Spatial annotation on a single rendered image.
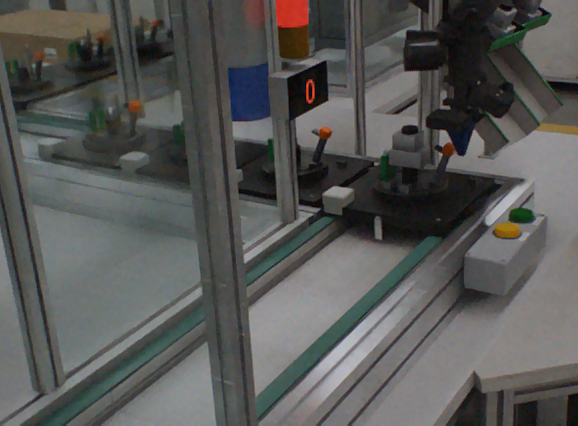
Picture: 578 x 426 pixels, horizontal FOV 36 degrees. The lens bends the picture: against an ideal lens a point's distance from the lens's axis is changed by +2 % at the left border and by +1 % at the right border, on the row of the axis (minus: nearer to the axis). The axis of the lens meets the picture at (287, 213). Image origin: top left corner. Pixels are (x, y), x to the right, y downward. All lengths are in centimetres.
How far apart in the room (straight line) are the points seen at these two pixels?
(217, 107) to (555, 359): 79
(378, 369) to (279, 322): 20
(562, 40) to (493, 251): 439
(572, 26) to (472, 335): 445
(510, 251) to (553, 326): 13
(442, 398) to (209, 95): 68
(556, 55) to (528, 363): 455
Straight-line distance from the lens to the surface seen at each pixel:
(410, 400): 125
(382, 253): 152
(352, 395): 115
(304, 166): 173
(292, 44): 142
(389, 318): 124
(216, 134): 73
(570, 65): 580
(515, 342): 140
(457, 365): 133
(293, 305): 137
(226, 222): 76
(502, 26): 176
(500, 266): 141
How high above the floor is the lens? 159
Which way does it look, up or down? 23 degrees down
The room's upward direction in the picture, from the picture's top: 4 degrees counter-clockwise
